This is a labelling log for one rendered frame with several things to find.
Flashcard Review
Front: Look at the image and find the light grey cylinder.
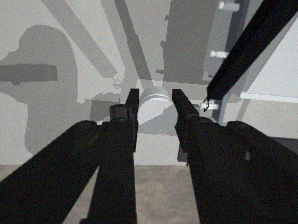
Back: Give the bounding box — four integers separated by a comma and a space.
137, 86, 178, 135

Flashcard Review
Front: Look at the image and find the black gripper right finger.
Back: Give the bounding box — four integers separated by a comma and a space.
172, 89, 298, 224

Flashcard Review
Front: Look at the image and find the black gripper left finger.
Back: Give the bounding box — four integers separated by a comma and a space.
0, 88, 139, 224

